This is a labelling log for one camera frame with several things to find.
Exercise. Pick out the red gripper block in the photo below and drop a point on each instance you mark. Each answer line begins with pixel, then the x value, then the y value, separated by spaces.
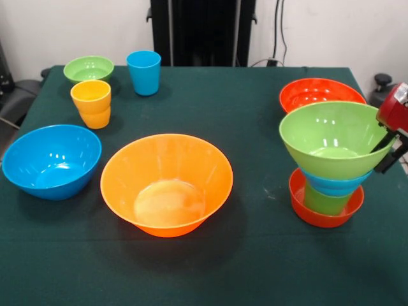
pixel 393 114

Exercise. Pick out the small blue bowl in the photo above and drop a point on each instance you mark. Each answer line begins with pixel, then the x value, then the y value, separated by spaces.
pixel 334 186

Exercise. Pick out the large green bowl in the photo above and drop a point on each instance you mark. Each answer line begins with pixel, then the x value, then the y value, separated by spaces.
pixel 318 127

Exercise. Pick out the green cup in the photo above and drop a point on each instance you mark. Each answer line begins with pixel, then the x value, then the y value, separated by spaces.
pixel 322 204

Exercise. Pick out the wide red bowl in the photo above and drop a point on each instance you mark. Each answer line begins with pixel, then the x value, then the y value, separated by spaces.
pixel 306 92

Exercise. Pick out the small red bowl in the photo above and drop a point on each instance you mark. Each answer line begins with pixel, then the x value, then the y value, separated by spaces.
pixel 314 220

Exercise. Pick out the dark green table cloth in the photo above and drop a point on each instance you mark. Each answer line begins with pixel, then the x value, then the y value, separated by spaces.
pixel 223 255

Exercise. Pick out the large orange bowl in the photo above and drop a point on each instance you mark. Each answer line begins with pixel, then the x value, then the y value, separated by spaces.
pixel 153 165

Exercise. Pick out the blue cup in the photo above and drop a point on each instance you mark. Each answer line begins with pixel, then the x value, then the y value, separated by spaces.
pixel 143 79

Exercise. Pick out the yellow cup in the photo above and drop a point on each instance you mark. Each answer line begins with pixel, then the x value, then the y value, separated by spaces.
pixel 94 114

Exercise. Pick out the small green bowl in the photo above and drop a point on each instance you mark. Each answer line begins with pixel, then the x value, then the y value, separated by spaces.
pixel 86 75

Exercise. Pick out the large blue bowl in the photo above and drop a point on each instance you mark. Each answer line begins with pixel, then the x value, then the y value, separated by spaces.
pixel 51 172

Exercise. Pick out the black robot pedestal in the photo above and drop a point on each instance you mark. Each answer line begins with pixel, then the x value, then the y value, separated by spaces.
pixel 204 32

